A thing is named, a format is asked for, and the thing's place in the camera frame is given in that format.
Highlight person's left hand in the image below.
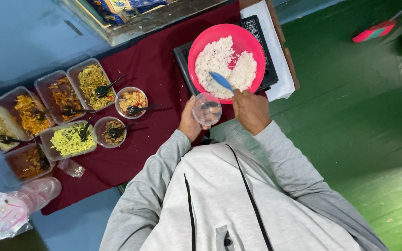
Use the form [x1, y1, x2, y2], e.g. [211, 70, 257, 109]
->
[177, 95, 211, 143]

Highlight person's right hand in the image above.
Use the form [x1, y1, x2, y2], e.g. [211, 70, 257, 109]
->
[232, 88, 272, 136]

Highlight blue plastic spoon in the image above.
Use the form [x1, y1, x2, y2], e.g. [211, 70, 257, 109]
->
[209, 71, 235, 94]

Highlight small clear round container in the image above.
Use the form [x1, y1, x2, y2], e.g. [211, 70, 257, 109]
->
[191, 92, 222, 126]

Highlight black tabletop stove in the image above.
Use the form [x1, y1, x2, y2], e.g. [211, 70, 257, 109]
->
[173, 15, 279, 96]

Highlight brown food pieces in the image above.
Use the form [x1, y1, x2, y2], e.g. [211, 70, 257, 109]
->
[201, 102, 221, 124]

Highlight white cooked rice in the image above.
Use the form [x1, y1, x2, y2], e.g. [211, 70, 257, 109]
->
[195, 35, 258, 100]

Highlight white cloth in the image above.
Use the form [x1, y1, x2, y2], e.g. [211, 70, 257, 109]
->
[240, 0, 295, 102]

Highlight brown wooden board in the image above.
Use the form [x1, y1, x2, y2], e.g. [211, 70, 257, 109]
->
[239, 0, 300, 90]

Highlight pink plastic bowl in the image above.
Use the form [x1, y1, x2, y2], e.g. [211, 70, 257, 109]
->
[188, 24, 266, 104]

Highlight maroon tablecloth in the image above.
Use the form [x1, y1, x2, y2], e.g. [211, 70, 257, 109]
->
[40, 2, 268, 215]

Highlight person's grey zip jacket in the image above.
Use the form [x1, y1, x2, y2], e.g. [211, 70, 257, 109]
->
[99, 141, 390, 251]

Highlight clear round bowl mixed food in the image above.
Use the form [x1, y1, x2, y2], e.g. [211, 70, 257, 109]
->
[115, 87, 148, 119]

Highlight wooden box with patterned cloth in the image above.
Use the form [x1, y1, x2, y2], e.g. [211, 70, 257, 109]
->
[53, 0, 229, 47]

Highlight clear round bowl brown food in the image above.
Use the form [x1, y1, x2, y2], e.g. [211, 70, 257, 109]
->
[94, 117, 127, 149]

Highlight red and green broom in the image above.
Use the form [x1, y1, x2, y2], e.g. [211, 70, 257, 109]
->
[352, 0, 402, 43]

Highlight clear tub of yellow noodles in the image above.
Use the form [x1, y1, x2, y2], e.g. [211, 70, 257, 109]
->
[67, 58, 117, 112]

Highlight clear tub of orange-brown food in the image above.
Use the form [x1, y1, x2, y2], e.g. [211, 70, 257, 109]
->
[34, 70, 86, 125]

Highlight clear tub of yellow-green rice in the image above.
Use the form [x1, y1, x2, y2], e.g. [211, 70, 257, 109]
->
[40, 120, 97, 162]

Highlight small crumpled clear plastic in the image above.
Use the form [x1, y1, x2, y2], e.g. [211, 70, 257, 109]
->
[57, 159, 86, 178]

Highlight clear tub of orange noodles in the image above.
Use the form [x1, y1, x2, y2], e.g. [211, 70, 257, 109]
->
[0, 86, 56, 140]

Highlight stack of clear plastic containers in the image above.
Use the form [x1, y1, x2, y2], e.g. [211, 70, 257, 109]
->
[13, 177, 62, 213]

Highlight clear tub of dark-brown food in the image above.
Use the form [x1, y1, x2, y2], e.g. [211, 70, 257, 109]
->
[5, 142, 54, 182]

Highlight clear plastic bag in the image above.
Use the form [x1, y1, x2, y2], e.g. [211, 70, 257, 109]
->
[0, 187, 33, 241]

